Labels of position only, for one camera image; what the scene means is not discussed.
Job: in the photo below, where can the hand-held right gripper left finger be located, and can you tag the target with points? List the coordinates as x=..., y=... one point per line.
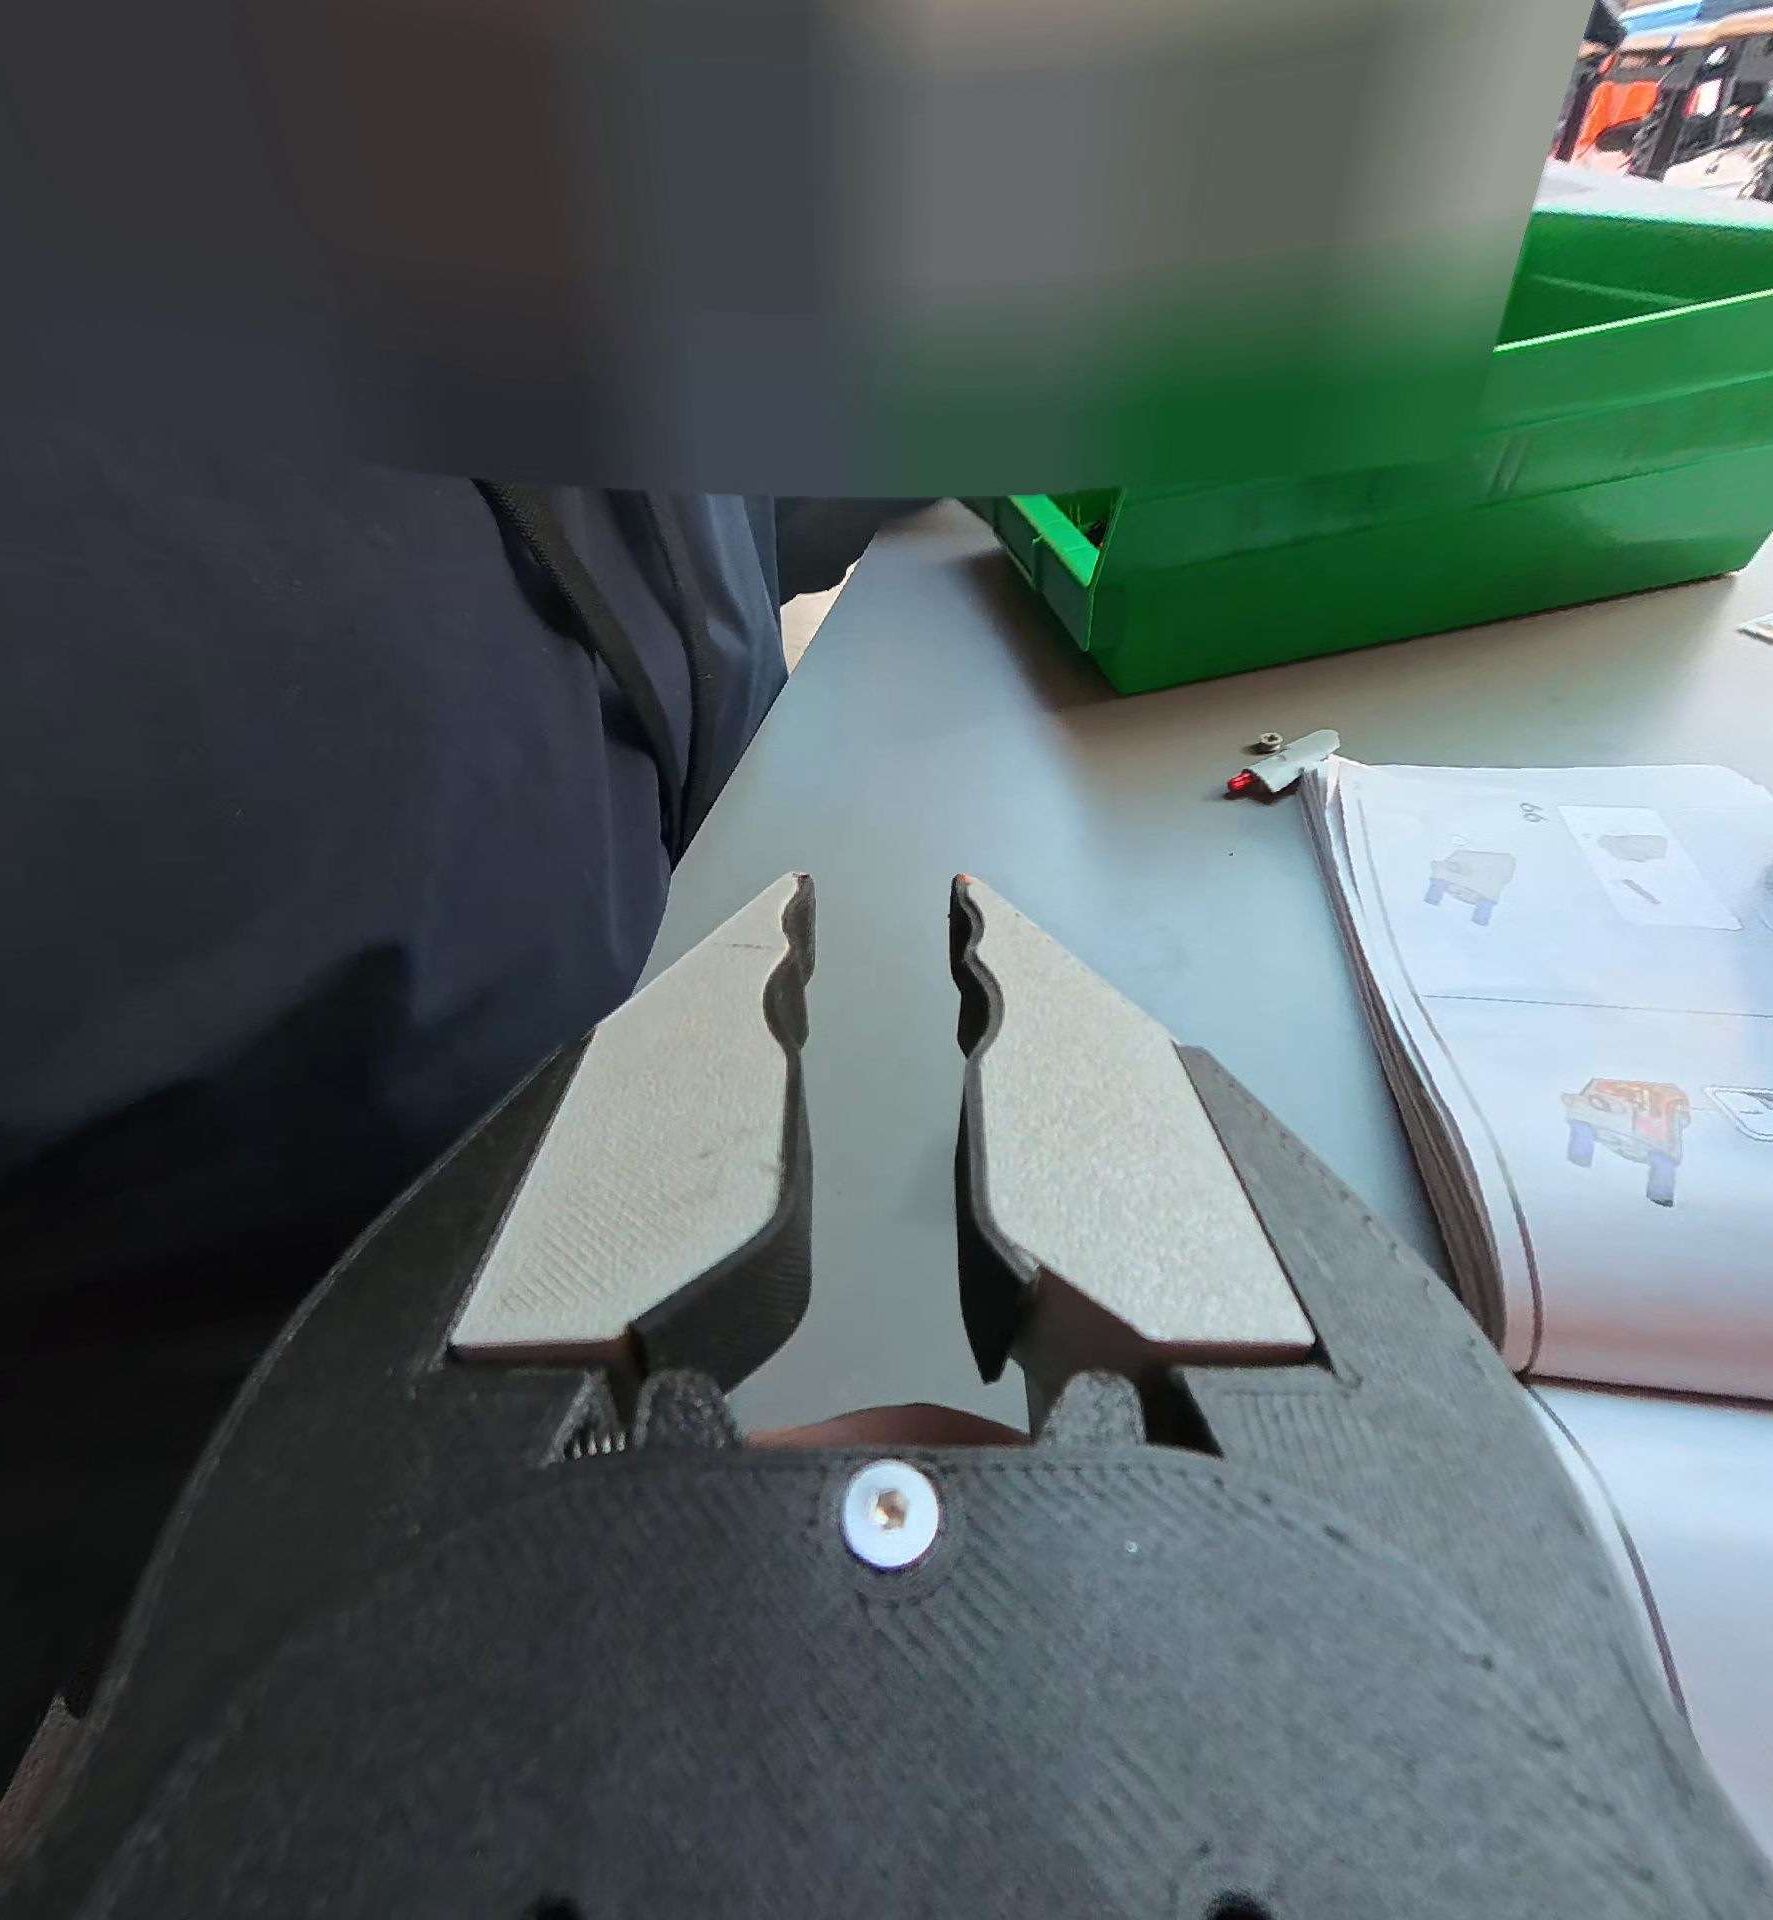
x=646, y=1170

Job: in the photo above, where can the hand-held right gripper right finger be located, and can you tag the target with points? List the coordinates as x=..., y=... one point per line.
x=1127, y=1170

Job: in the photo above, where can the grey lego piece red pin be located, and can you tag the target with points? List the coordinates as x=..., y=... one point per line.
x=1298, y=762

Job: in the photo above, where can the lego instruction booklet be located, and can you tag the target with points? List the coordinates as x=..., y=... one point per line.
x=1650, y=1231

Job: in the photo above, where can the person in dark clothing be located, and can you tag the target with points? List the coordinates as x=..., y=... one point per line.
x=300, y=901

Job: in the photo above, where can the green plastic bin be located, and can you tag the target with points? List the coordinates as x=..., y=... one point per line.
x=1424, y=585

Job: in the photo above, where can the background workbench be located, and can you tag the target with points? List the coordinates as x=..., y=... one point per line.
x=1725, y=90

